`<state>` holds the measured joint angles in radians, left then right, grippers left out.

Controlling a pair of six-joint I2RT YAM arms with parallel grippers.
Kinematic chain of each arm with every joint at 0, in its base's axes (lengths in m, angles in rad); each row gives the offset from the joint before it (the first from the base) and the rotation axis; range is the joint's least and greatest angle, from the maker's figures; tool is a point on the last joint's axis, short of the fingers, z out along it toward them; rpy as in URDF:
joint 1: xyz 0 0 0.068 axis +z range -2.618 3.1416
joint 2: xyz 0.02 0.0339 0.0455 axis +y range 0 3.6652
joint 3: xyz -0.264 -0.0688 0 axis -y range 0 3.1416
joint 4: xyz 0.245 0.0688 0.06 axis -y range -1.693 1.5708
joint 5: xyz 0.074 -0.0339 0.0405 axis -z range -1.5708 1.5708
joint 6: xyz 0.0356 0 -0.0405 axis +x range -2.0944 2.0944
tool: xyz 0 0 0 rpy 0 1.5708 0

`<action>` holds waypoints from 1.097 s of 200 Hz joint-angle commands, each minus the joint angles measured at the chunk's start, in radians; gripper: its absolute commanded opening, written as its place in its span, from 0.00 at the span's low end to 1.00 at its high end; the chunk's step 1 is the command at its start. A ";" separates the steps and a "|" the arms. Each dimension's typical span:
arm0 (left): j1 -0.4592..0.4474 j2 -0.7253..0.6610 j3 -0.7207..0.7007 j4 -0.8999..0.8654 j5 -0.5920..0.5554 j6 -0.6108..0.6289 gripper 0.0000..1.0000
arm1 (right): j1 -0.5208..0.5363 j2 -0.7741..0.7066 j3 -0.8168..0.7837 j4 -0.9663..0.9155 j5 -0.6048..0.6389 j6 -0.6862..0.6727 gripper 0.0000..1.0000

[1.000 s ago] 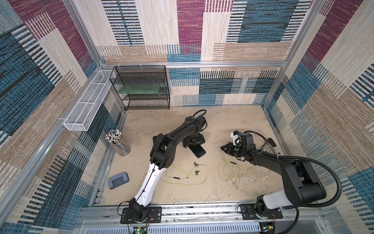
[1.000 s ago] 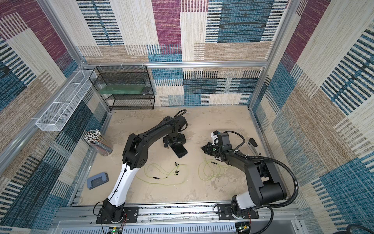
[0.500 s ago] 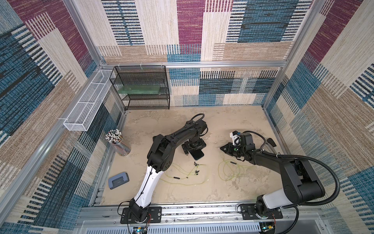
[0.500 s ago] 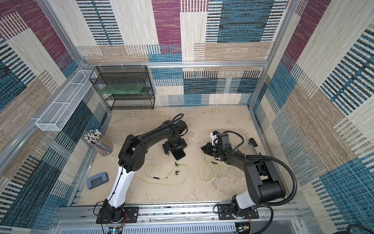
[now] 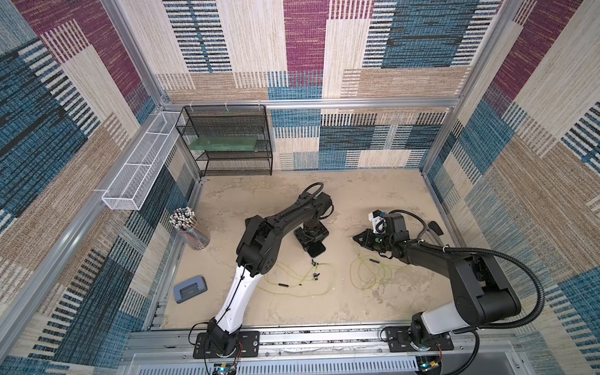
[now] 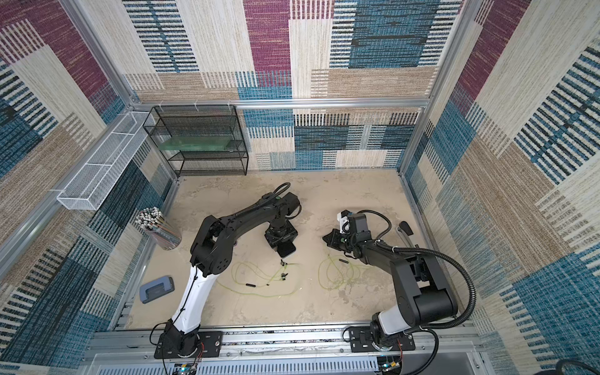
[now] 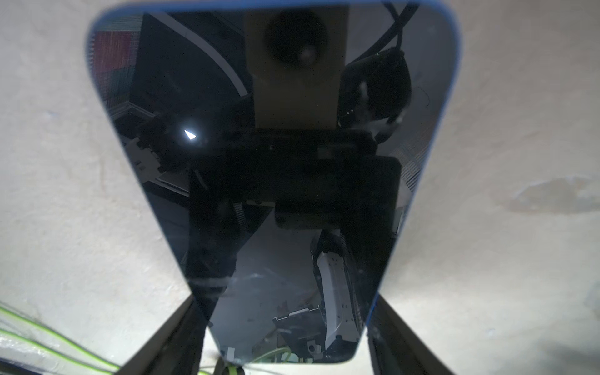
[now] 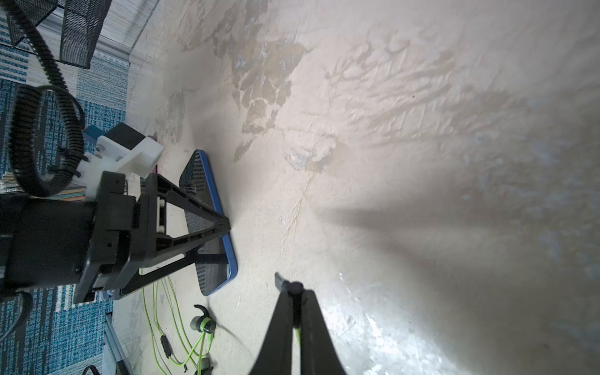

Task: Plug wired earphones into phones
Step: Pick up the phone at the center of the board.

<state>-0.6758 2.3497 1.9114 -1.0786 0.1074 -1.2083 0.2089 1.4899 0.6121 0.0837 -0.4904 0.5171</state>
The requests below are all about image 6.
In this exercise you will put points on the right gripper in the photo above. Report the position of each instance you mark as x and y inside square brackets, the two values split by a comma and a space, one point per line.
[340, 238]

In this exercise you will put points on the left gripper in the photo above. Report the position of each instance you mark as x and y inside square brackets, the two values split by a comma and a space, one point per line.
[274, 241]

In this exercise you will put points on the blue-edged smartphone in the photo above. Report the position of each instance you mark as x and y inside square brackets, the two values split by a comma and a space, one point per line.
[285, 249]

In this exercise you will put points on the green wired earphones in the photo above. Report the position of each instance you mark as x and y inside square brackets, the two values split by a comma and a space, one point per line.
[249, 280]
[335, 274]

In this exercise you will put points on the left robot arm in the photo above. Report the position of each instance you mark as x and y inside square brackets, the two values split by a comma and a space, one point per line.
[211, 254]

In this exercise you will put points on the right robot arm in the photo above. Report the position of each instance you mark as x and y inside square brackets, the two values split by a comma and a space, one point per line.
[422, 292]

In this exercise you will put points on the green board on shelf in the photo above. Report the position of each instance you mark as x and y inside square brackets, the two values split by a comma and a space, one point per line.
[195, 144]

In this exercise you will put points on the cup of coloured pencils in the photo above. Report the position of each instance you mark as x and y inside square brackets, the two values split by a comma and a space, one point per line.
[152, 222]

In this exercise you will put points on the blue grey stapler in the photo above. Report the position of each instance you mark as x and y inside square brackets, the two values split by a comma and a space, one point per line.
[158, 288]

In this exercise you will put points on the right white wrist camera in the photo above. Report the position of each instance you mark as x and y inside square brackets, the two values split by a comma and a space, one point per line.
[343, 221]

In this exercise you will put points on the black handled tool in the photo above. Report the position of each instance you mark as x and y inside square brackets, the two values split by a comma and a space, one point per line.
[406, 234]

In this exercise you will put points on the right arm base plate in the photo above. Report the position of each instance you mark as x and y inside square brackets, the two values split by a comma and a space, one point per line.
[363, 339]

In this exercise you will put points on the black wire mesh shelf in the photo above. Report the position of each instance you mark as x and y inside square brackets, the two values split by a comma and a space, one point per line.
[164, 122]

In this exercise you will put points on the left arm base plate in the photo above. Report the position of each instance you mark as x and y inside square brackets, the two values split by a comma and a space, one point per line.
[202, 344]

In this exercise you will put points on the white wire mesh basket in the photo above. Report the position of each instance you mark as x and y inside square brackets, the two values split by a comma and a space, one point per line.
[91, 185]

